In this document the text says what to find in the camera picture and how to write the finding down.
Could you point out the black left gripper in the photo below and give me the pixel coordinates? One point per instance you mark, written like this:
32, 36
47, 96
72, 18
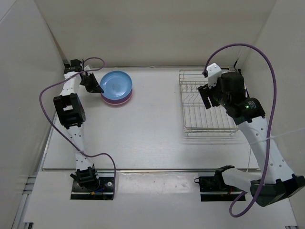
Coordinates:
95, 88

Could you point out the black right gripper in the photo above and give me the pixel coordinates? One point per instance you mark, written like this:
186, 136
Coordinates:
204, 91

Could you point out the pink plastic plate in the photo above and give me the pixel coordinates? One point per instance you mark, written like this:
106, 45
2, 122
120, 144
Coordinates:
118, 100

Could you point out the blue plastic plate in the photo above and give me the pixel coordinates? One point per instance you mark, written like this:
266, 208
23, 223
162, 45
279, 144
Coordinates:
116, 85

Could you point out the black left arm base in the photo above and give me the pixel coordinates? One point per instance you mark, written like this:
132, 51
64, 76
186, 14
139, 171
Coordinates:
92, 185

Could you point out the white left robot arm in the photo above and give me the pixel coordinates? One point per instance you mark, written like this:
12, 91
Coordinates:
71, 115

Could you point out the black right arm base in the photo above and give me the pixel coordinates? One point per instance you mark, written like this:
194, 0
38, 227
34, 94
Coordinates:
214, 189

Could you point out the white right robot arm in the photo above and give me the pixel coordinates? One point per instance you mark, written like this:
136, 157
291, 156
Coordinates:
277, 181

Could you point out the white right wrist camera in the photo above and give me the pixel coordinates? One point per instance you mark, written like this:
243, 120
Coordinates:
212, 73

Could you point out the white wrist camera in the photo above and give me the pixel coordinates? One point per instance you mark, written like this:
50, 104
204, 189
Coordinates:
87, 68
212, 73

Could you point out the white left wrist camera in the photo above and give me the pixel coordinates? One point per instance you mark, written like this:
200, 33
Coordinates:
87, 68

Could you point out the white cable tie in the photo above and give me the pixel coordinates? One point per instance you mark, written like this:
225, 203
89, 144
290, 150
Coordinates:
276, 136

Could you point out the aluminium table edge rail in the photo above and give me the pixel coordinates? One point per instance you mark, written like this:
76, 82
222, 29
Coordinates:
196, 170

